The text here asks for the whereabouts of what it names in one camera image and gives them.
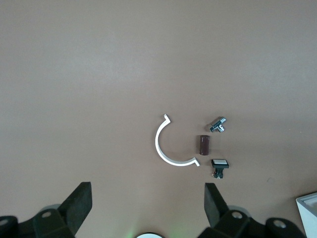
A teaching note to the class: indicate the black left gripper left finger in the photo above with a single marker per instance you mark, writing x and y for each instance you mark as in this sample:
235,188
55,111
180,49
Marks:
74,208

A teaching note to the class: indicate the white square push button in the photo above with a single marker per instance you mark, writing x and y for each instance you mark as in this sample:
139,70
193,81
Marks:
220,164

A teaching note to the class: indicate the dark red cylinder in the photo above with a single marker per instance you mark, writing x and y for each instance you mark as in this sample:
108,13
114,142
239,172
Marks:
203,145

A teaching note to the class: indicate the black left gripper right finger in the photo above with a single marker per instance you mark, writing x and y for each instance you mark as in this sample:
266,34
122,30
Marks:
214,205

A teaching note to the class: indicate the grey divided bin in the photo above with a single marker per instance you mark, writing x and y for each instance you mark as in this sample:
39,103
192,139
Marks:
309,213

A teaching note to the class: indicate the chrome metal tee fitting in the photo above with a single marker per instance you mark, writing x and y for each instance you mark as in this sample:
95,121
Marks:
218,122

